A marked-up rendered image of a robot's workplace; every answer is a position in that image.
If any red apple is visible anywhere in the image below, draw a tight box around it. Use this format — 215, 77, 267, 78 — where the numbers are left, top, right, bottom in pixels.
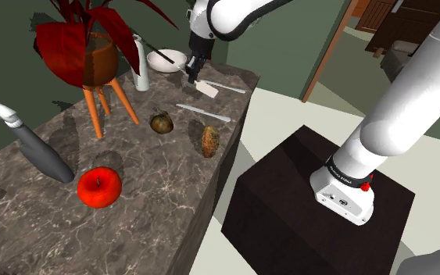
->
76, 166, 123, 209

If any brown wooden door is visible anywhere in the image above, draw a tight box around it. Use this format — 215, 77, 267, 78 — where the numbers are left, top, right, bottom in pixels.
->
355, 0, 396, 34

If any grey armchair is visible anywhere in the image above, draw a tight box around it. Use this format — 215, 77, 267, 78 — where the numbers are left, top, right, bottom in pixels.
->
379, 39, 421, 83

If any dark wooden cabinet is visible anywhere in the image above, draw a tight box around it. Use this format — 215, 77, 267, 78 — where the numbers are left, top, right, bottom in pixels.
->
364, 0, 440, 55

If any black-handled white spatula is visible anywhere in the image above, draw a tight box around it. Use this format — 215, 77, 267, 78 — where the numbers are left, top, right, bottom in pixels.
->
142, 40, 220, 99

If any brown oval bread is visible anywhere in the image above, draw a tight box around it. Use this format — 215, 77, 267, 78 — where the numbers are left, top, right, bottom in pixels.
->
201, 125, 221, 159

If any green-brown round fruit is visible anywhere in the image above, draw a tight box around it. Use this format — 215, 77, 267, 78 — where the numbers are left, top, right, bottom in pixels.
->
149, 107, 175, 135

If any white tall bottle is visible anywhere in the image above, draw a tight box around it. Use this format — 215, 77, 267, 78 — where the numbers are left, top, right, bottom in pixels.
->
131, 34, 151, 92

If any pale grey knife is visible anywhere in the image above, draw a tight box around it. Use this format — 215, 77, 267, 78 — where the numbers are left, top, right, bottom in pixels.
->
175, 102, 232, 123
202, 79, 247, 95

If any dark robot stand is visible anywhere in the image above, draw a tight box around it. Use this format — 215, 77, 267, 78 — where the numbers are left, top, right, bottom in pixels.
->
221, 124, 416, 275

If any red plant in orange pot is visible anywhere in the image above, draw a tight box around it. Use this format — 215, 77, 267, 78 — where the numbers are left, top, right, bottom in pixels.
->
32, 0, 179, 141

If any grey bottle with white spout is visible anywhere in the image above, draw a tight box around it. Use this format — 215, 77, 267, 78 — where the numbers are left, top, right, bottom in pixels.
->
0, 97, 76, 185

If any white bowl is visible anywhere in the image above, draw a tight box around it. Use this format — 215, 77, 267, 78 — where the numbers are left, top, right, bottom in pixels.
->
146, 48, 188, 74

